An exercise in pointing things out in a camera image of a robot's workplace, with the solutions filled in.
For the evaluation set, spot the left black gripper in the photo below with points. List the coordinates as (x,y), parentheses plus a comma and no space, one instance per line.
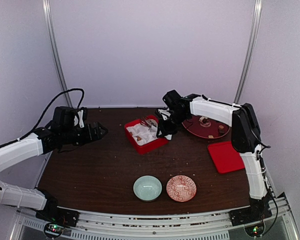
(89,136)

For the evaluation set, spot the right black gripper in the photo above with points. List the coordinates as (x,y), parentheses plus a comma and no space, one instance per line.
(166,131)

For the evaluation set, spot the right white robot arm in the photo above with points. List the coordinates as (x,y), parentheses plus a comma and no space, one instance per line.
(245,133)

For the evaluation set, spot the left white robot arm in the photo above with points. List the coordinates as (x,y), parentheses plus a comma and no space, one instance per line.
(36,143)

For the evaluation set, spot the red square chocolate box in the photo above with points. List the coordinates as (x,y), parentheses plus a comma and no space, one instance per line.
(148,147)

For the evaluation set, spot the dark red round tray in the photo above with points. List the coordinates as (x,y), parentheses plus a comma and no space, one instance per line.
(205,128)

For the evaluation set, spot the pale green ceramic bowl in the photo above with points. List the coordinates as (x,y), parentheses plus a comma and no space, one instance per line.
(147,188)

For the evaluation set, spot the red patterned ceramic bowl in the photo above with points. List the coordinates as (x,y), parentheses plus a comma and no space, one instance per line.
(181,188)

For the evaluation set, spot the red square box lid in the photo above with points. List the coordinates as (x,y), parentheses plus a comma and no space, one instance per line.
(225,158)

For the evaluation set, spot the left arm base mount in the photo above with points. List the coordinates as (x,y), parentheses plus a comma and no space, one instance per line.
(57,220)

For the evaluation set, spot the aluminium front rail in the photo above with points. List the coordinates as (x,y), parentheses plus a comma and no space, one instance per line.
(214,225)

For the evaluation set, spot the left aluminium frame post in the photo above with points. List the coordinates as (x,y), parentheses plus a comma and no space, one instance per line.
(53,43)

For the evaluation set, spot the aluminium frame post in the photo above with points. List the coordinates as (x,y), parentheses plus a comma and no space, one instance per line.
(53,43)
(254,30)

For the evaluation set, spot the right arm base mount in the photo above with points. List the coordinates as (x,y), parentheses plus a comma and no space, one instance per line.
(252,219)

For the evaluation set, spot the right aluminium frame post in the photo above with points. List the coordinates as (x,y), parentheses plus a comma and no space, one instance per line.
(254,30)

